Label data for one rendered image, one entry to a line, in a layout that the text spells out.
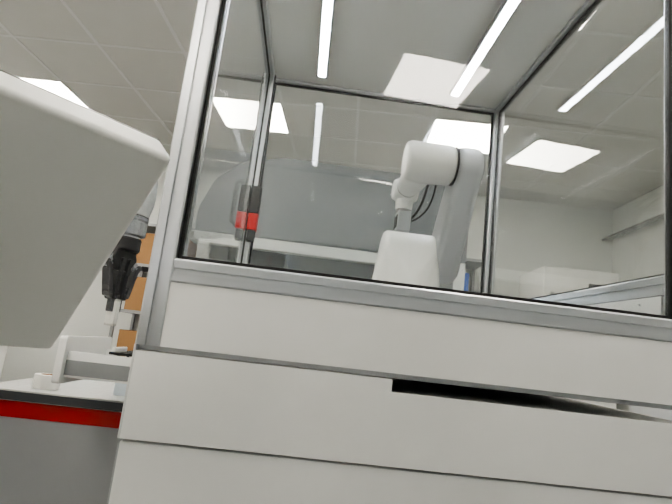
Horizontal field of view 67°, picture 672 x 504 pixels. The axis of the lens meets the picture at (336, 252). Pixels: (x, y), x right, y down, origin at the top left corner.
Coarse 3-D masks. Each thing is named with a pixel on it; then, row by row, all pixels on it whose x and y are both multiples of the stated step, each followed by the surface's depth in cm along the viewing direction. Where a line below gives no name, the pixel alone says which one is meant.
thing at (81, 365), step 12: (72, 360) 120; (84, 360) 121; (96, 360) 121; (108, 360) 121; (120, 360) 121; (72, 372) 120; (84, 372) 120; (96, 372) 120; (108, 372) 120; (120, 372) 120
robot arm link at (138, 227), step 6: (138, 216) 135; (132, 222) 134; (138, 222) 135; (144, 222) 137; (132, 228) 134; (138, 228) 135; (144, 228) 137; (126, 234) 134; (132, 234) 134; (138, 234) 135; (144, 234) 137
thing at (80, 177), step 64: (0, 128) 47; (64, 128) 50; (128, 128) 57; (0, 192) 50; (64, 192) 54; (128, 192) 58; (0, 256) 54; (64, 256) 59; (0, 320) 59; (64, 320) 64
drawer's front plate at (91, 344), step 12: (72, 336) 122; (84, 336) 129; (96, 336) 138; (60, 348) 119; (72, 348) 123; (84, 348) 130; (96, 348) 137; (108, 348) 146; (60, 360) 118; (60, 372) 118
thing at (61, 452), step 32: (0, 384) 145; (32, 384) 153; (64, 384) 161; (96, 384) 170; (0, 416) 139; (32, 416) 139; (64, 416) 140; (96, 416) 141; (0, 448) 138; (32, 448) 138; (64, 448) 139; (96, 448) 139; (0, 480) 136; (32, 480) 137; (64, 480) 137; (96, 480) 138
